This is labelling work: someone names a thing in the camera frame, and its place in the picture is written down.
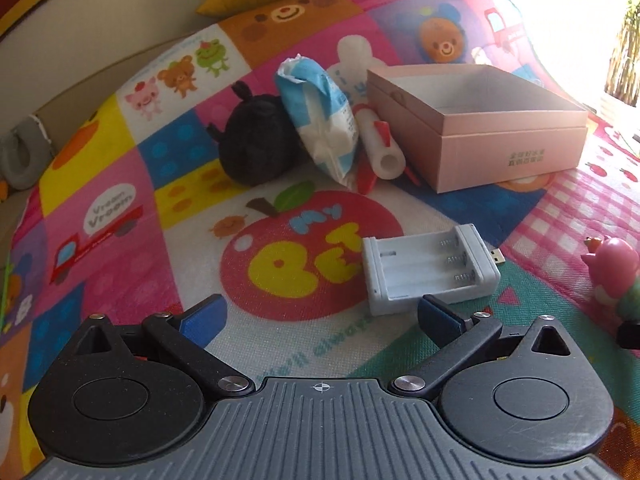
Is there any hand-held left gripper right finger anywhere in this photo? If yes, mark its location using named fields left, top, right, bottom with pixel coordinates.
left=392, top=294, right=576, bottom=403

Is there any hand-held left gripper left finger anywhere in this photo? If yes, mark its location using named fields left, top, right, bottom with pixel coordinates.
left=60, top=295, right=256, bottom=401

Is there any grey white battery charger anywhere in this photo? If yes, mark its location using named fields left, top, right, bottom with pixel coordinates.
left=361, top=223, right=506, bottom=317

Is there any pink cardboard box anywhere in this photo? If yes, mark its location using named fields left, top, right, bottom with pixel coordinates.
left=366, top=64, right=589, bottom=194

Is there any black plush toy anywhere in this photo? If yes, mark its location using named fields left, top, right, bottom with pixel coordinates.
left=207, top=81, right=311, bottom=190

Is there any pink toy figure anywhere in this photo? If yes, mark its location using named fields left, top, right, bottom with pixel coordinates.
left=581, top=235, right=640, bottom=323

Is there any blue white tissue packet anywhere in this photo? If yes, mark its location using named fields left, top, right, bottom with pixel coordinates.
left=275, top=55, right=361, bottom=186

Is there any colourful printed play mat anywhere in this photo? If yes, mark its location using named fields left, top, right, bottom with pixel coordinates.
left=0, top=0, right=640, bottom=480

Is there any grey neck pillow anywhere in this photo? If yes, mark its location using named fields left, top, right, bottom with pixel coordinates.
left=0, top=115, right=53, bottom=191

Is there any green plant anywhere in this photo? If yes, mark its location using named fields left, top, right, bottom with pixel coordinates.
left=607, top=0, right=640, bottom=106

